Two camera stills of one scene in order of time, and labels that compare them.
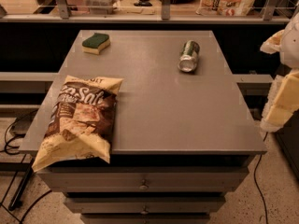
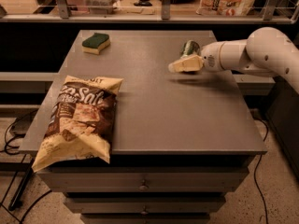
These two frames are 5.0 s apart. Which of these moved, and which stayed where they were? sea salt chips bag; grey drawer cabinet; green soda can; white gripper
Moved: white gripper
Stayed: sea salt chips bag; green soda can; grey drawer cabinet
